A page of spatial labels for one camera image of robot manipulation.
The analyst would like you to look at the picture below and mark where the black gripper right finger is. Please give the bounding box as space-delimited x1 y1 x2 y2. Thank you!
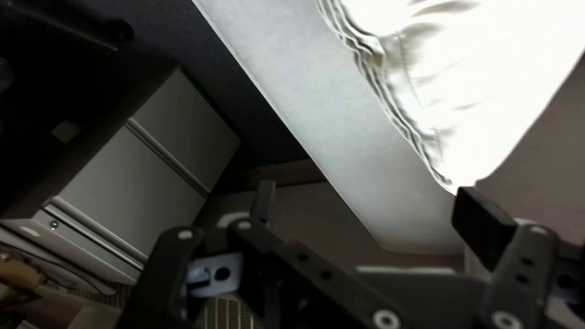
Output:
450 184 585 329

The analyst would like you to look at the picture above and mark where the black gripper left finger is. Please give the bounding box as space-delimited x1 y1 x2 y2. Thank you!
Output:
116 179 408 329

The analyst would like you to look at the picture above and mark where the plain cream pillow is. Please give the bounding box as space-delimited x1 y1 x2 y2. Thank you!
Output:
313 0 585 197

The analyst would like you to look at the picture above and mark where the grey sofa seat cushion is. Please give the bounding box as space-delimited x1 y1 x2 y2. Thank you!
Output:
474 53 585 246

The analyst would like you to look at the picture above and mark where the grey filing cabinet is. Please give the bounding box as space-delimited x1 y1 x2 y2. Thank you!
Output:
0 65 244 288

